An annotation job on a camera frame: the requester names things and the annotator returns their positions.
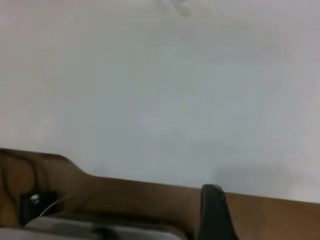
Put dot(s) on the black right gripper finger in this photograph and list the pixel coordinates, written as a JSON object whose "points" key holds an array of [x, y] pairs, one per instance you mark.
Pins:
{"points": [[215, 215]]}

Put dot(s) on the brown wooden platform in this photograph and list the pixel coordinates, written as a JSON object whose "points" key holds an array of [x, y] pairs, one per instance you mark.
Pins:
{"points": [[150, 197]]}

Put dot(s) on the grey rounded base housing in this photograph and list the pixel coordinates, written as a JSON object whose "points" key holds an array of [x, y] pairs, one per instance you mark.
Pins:
{"points": [[62, 225]]}

